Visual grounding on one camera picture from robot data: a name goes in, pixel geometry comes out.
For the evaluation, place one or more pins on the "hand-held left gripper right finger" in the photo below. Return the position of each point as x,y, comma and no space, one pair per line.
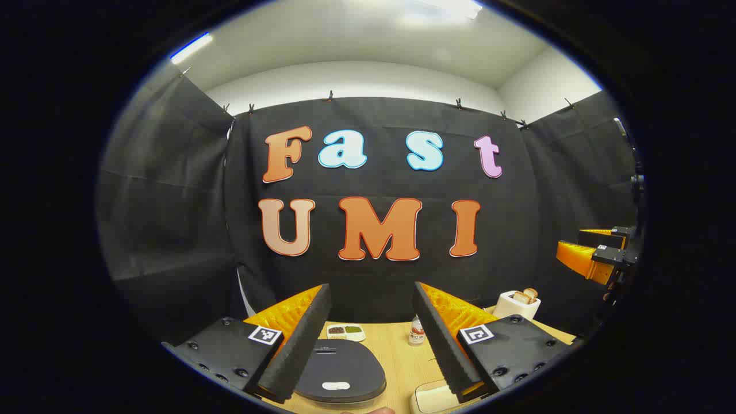
443,345

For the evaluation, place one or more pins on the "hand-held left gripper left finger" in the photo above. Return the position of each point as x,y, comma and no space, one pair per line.
299,351

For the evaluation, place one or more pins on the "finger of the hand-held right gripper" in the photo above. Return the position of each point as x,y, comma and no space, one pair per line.
598,237
581,259

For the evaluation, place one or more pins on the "dark grey rice cooker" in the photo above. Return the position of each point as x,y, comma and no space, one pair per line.
345,365

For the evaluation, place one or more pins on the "clear drink bottle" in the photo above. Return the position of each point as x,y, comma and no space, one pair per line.
416,334

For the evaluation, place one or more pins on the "white divided sauce dish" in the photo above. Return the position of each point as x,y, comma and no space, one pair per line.
346,331

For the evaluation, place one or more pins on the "toast slice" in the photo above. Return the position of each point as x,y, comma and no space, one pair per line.
531,292
521,298

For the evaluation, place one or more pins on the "white toaster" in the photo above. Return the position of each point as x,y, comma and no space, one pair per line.
512,309

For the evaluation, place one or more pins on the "black backdrop cloth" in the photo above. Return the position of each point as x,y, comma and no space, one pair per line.
379,279

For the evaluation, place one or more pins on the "ceiling light strip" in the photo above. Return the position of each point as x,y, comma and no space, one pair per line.
191,48

